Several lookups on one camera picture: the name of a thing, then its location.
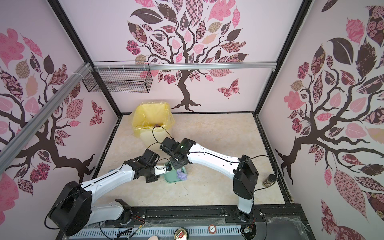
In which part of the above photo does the purple paper scrap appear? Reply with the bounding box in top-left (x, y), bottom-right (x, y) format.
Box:
top-left (177, 169), bottom-right (188, 181)

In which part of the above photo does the green plastic dustpan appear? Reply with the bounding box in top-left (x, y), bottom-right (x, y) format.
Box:
top-left (164, 167), bottom-right (187, 184)

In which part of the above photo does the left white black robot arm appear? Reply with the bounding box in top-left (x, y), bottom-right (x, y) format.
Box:
top-left (46, 150), bottom-right (170, 237)

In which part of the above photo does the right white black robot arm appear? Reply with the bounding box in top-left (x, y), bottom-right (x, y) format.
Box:
top-left (160, 138), bottom-right (259, 215)

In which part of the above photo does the cream trash bin yellow bag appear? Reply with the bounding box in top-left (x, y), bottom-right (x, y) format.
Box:
top-left (132, 102), bottom-right (175, 151)

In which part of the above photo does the metal can top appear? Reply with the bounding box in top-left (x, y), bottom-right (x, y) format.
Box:
top-left (174, 228), bottom-right (189, 240)

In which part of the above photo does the red white round sticker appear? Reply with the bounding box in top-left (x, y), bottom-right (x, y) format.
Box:
top-left (208, 225), bottom-right (217, 235)

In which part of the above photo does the brown bottle at right edge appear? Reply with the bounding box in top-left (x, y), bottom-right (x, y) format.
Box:
top-left (262, 174), bottom-right (277, 188)

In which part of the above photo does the grey slotted cable duct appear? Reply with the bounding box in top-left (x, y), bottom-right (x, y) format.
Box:
top-left (68, 226), bottom-right (244, 240)

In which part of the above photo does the black wire basket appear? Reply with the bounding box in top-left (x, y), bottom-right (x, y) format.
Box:
top-left (83, 60), bottom-right (153, 94)

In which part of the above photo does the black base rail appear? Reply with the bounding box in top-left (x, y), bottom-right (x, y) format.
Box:
top-left (56, 204), bottom-right (315, 240)

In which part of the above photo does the aluminium rail back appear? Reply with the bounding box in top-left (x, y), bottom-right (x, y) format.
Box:
top-left (94, 62), bottom-right (277, 71)

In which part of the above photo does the aluminium rail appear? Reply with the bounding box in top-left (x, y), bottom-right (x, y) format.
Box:
top-left (1, 63), bottom-right (92, 173)
top-left (94, 62), bottom-right (277, 71)

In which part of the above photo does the aluminium rail left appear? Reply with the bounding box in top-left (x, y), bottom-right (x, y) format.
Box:
top-left (1, 63), bottom-right (92, 173)

